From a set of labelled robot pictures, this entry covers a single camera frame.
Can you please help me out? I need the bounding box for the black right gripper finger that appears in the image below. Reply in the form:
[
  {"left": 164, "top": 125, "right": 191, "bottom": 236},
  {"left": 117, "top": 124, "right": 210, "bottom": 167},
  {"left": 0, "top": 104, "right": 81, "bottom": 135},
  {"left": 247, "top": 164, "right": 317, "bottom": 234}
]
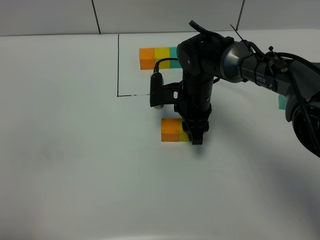
[{"left": 182, "top": 120, "right": 209, "bottom": 145}]

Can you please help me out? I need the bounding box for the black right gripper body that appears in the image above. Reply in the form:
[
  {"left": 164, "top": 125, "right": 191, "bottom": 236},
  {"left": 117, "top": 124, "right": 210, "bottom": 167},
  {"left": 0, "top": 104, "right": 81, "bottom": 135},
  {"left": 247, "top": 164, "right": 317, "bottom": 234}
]
[{"left": 174, "top": 72, "right": 214, "bottom": 122}]

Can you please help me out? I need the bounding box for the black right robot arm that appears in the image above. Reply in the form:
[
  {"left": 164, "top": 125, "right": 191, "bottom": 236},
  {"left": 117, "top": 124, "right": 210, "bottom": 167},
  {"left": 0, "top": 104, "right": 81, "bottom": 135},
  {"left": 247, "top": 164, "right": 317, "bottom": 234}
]
[{"left": 177, "top": 34, "right": 320, "bottom": 155}]

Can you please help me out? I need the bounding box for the teal template block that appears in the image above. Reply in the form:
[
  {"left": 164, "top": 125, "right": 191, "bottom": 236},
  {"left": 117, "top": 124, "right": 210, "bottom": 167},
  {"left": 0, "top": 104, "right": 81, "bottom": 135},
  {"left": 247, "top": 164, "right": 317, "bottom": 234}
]
[{"left": 169, "top": 47, "right": 181, "bottom": 69}]

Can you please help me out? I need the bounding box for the yellow template block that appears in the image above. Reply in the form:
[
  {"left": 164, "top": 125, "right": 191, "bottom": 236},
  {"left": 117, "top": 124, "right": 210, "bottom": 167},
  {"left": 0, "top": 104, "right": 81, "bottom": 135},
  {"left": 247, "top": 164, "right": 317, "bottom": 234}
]
[{"left": 154, "top": 47, "right": 170, "bottom": 69}]

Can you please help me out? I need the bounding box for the orange template block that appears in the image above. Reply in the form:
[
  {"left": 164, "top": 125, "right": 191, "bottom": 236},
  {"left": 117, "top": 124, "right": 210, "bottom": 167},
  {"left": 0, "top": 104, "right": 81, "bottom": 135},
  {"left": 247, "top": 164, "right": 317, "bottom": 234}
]
[{"left": 139, "top": 48, "right": 156, "bottom": 70}]

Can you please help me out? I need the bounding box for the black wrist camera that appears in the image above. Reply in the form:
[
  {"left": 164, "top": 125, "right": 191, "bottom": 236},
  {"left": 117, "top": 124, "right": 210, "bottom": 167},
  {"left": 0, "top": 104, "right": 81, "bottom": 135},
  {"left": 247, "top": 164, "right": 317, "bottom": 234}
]
[{"left": 149, "top": 72, "right": 182, "bottom": 110}]

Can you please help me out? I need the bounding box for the black camera cable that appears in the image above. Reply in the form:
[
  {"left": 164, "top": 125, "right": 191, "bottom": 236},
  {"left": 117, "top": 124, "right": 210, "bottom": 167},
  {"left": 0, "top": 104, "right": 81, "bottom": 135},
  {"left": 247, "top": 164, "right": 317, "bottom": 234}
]
[{"left": 153, "top": 57, "right": 179, "bottom": 74}]

